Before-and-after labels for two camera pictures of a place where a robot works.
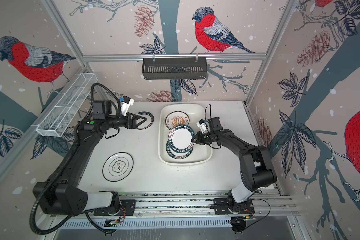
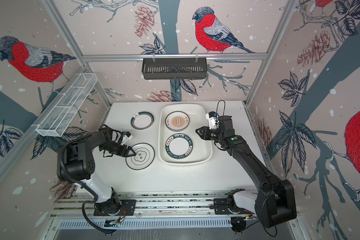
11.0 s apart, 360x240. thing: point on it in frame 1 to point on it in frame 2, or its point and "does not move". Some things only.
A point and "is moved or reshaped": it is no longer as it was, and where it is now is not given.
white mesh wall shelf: (62, 109) does not move
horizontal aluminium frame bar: (209, 57) does not move
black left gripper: (133, 125) to (125, 154)
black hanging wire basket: (158, 68) does not move
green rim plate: (179, 138) is moved or reshaped
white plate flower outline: (117, 166) to (144, 158)
